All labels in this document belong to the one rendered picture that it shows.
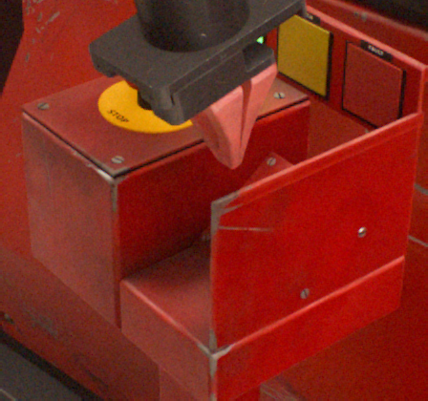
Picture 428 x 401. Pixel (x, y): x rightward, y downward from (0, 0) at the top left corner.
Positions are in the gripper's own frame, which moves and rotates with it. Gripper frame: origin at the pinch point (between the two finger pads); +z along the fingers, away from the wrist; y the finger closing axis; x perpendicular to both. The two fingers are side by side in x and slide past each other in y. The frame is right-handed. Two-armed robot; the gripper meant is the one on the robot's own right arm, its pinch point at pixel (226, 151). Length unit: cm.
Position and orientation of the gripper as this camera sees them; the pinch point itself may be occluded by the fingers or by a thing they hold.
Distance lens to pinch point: 72.7
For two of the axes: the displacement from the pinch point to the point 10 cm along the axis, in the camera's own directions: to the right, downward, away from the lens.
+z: 1.9, 7.3, 6.6
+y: 7.5, -5.4, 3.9
